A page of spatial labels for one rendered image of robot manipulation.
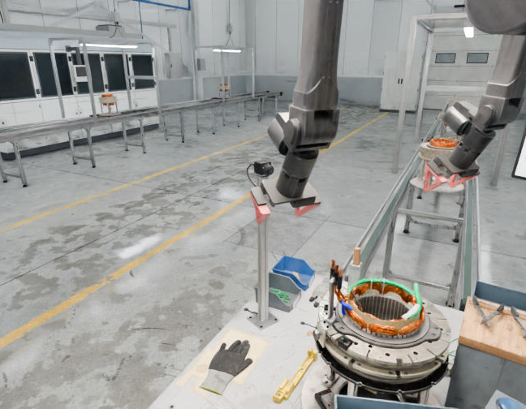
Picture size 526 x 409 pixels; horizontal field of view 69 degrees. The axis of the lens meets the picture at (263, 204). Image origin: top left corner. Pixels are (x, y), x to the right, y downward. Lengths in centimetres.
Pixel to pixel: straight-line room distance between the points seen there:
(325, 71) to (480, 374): 84
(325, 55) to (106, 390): 218
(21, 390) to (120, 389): 54
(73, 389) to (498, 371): 209
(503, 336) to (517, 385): 11
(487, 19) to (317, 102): 32
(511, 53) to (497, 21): 62
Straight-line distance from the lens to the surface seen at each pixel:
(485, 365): 115
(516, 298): 138
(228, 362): 132
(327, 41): 64
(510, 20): 38
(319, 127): 66
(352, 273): 108
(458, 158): 107
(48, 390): 261
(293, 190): 74
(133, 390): 243
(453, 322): 166
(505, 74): 101
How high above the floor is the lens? 170
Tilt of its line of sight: 21 degrees down
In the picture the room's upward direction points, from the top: straight up
